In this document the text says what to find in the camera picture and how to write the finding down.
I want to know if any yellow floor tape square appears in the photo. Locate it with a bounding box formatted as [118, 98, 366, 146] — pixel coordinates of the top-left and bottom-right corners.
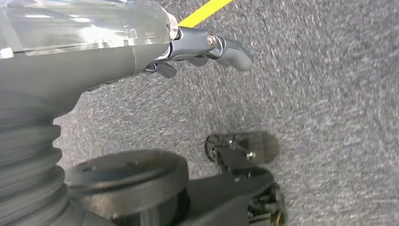
[177, 0, 235, 29]

